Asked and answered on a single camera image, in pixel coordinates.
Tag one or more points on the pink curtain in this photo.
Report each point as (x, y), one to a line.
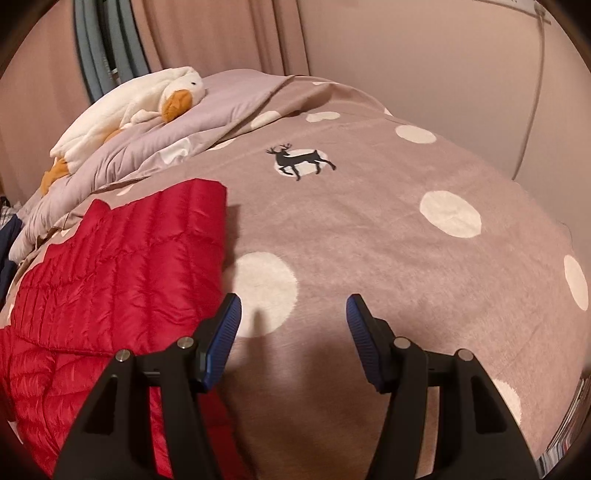
(194, 37)

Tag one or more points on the white goose plush toy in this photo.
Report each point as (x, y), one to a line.
(134, 99)

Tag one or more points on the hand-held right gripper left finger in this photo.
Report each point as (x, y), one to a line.
(223, 330)

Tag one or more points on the folded grey quilt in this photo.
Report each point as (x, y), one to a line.
(138, 138)

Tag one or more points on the dark navy garment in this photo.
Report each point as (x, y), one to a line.
(8, 244)

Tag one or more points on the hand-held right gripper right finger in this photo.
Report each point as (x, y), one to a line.
(364, 337)

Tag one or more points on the stack of books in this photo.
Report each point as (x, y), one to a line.
(565, 434)

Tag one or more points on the blue grey curtain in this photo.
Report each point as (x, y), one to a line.
(104, 46)

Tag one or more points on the red down jacket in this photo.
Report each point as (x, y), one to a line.
(106, 295)

